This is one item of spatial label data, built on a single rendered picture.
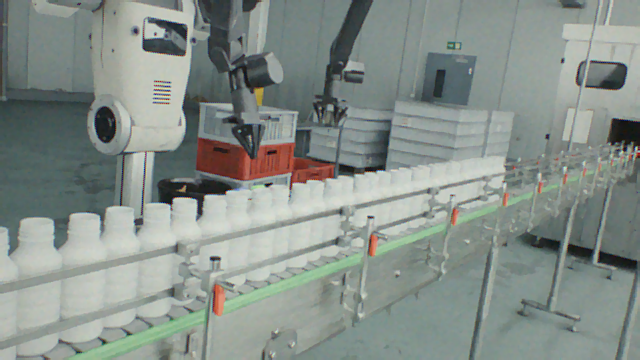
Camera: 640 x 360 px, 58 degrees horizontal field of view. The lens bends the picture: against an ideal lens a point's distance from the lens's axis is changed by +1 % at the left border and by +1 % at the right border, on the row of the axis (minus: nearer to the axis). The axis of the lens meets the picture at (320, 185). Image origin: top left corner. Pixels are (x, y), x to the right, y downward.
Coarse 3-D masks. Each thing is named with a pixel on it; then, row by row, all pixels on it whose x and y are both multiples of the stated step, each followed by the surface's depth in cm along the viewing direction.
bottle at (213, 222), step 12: (204, 204) 94; (216, 204) 93; (204, 216) 94; (216, 216) 93; (204, 228) 92; (216, 228) 93; (228, 228) 94; (228, 240) 95; (204, 252) 93; (216, 252) 93; (228, 252) 96; (204, 264) 93
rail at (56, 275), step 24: (552, 168) 310; (576, 168) 327; (312, 216) 113; (216, 240) 92; (336, 240) 123; (96, 264) 74; (120, 264) 77; (264, 264) 103; (0, 288) 64; (24, 288) 67; (96, 312) 75; (120, 312) 79; (24, 336) 68
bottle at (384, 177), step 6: (384, 174) 142; (384, 180) 142; (378, 186) 142; (384, 186) 142; (384, 192) 141; (390, 192) 142; (384, 204) 142; (390, 204) 143; (384, 210) 142; (378, 216) 142; (384, 216) 143; (378, 222) 143; (384, 222) 143
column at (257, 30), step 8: (264, 0) 1113; (256, 8) 1099; (264, 8) 1115; (256, 16) 1100; (264, 16) 1117; (256, 24) 1102; (264, 24) 1119; (256, 32) 1104; (264, 32) 1121; (248, 40) 1117; (256, 40) 1105; (264, 40) 1123; (248, 48) 1118; (256, 48) 1108
